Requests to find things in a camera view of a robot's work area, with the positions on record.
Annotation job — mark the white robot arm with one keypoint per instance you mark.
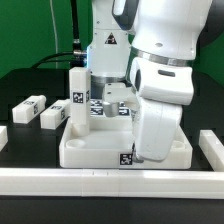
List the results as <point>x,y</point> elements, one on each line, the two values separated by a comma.
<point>142,53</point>

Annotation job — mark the white fence bar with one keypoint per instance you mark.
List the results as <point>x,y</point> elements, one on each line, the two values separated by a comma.
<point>213,149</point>
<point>111,183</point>

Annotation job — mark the white front fence bar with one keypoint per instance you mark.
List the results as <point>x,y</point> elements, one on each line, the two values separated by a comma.
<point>111,183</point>

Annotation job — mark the white right fence bar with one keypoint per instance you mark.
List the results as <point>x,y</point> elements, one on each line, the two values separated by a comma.
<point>213,149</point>

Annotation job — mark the white desk top tray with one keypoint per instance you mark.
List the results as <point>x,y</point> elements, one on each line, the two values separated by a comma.
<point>108,145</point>

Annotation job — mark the tag sheet on table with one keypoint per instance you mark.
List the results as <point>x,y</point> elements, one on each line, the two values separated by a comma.
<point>97,108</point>

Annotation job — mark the white left fence piece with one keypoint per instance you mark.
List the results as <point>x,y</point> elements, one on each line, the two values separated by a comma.
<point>3,137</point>

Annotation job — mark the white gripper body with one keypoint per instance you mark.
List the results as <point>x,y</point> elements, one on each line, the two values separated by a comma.
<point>155,127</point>

